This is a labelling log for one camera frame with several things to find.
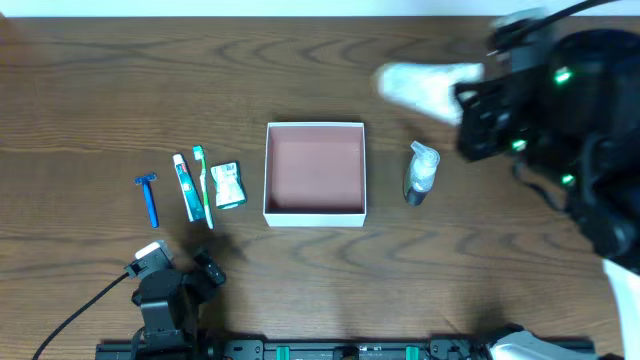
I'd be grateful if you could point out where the blue disposable razor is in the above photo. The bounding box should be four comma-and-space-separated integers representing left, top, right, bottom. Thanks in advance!
134, 173, 159, 228

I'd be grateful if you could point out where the green white toothbrush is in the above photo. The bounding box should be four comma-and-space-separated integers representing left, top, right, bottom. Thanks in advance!
193, 145, 214, 230

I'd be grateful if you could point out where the white floral shampoo tube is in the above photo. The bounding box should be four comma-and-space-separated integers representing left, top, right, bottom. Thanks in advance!
373, 63, 485, 126

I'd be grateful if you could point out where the clear pump bottle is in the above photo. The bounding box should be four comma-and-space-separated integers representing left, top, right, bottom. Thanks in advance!
403, 141, 440, 206

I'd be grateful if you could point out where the teal toothpaste tube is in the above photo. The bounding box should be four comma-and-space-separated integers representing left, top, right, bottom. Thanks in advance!
173, 153, 205, 222

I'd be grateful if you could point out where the green white soap packet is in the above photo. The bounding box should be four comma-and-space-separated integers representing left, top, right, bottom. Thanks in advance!
210, 161, 247, 209

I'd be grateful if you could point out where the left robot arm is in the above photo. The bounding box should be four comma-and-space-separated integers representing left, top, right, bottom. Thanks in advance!
127, 242, 226, 359

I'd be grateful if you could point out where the black mounting rail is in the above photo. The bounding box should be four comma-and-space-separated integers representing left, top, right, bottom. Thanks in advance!
95, 336, 493, 360

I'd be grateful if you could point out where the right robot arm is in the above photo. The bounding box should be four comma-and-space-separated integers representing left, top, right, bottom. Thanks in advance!
453, 29, 639, 359

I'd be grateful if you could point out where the white cardboard box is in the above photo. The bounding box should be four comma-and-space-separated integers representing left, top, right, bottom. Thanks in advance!
262, 122, 367, 228

